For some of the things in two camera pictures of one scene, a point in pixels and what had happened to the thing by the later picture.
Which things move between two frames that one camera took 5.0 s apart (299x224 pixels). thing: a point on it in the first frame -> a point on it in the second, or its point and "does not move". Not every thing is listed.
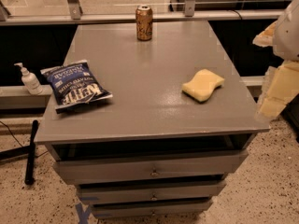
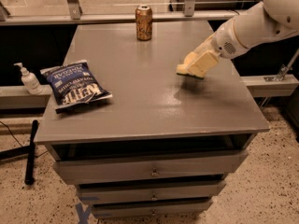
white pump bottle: (31, 81) does not move
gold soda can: (144, 22) does not move
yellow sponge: (201, 86) -> (182, 69)
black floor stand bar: (29, 175) does not move
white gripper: (287, 36) -> (226, 43)
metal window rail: (77, 16) does not move
